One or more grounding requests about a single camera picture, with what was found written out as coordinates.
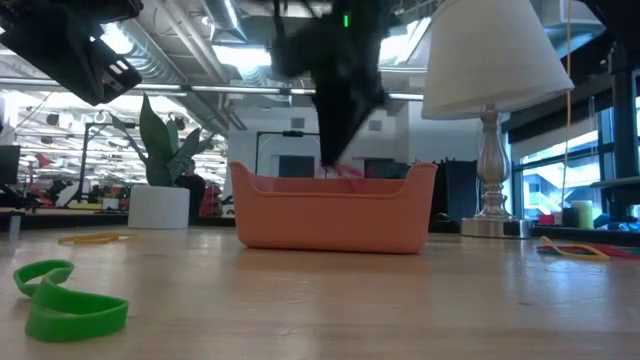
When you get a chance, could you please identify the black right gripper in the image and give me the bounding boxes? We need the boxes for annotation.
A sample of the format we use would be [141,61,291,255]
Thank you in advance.
[272,0,391,169]

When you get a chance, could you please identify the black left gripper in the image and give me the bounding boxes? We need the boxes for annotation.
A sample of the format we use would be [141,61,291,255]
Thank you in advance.
[0,0,144,106]

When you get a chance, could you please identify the red rubber band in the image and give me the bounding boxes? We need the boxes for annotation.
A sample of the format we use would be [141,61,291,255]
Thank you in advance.
[317,162,365,180]

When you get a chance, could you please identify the orange plastic bin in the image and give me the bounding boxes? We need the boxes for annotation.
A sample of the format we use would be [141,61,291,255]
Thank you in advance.
[228,159,439,255]

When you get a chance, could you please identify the wide green rubber band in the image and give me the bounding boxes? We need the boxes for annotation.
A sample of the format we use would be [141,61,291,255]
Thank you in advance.
[12,258,130,344]

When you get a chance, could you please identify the rubber bands at right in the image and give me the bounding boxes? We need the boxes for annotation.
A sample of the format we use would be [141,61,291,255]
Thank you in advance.
[537,243,640,260]

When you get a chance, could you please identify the dark screen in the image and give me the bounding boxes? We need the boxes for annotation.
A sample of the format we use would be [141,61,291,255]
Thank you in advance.
[278,154,316,179]

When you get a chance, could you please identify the black monitor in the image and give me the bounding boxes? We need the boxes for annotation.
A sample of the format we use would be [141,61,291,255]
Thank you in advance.
[363,158,409,180]
[0,144,21,185]

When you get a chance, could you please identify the black tubular rig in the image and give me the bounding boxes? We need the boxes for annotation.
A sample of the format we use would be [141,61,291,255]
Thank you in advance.
[77,119,139,204]

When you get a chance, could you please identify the black cabinet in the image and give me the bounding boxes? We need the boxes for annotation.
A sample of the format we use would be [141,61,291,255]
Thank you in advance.
[437,158,482,224]

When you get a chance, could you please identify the white shade table lamp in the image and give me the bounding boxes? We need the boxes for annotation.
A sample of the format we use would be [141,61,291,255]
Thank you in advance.
[422,0,575,239]

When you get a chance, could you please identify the person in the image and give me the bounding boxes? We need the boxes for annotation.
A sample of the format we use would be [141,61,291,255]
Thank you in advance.
[174,158,207,226]

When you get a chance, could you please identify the snake plant in white pot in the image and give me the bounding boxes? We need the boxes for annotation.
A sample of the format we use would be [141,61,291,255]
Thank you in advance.
[110,92,216,230]

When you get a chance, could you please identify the green roll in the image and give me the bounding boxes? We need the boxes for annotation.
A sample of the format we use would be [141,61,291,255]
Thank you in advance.
[571,200,595,230]

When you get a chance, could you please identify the black stand pole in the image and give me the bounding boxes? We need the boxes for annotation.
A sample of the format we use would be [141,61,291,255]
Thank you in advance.
[607,42,640,221]

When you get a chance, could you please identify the black side desk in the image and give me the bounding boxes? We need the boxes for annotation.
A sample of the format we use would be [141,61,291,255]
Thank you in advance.
[589,177,640,191]

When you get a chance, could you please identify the black metal frame stand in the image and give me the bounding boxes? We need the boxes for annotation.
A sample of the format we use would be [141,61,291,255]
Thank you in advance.
[254,129,324,179]

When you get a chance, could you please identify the silver ceiling duct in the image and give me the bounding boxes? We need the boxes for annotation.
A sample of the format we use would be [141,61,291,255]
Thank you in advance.
[202,0,250,44]

